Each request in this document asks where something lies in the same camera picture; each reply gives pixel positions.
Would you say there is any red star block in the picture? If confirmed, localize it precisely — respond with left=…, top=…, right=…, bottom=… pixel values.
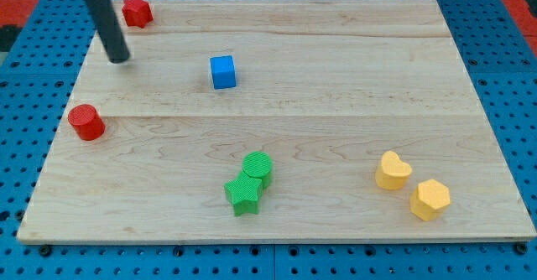
left=122, top=0, right=154, bottom=29

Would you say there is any green star block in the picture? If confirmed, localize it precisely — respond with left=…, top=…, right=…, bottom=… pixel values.
left=223, top=171, right=263, bottom=216

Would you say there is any light wooden board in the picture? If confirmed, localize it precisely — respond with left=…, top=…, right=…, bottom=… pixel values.
left=18, top=0, right=536, bottom=245

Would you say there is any green cylinder block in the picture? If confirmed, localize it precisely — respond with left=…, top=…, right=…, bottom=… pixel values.
left=242, top=151, right=273, bottom=189

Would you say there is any blue cube block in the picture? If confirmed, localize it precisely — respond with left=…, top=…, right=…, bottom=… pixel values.
left=210, top=55, right=237, bottom=90

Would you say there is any yellow heart block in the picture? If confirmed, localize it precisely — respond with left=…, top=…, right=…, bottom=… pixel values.
left=374, top=151, right=413, bottom=190

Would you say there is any yellow hexagon block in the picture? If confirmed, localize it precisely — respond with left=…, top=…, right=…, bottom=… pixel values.
left=409, top=179, right=451, bottom=221

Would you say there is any red cylinder block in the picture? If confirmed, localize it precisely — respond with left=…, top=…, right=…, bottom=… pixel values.
left=68, top=104, right=106, bottom=141

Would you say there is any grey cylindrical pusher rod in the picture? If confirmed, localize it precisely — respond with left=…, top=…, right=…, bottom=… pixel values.
left=84, top=0, right=130, bottom=64

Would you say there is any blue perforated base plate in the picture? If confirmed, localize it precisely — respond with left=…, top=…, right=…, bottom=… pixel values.
left=1, top=0, right=536, bottom=279

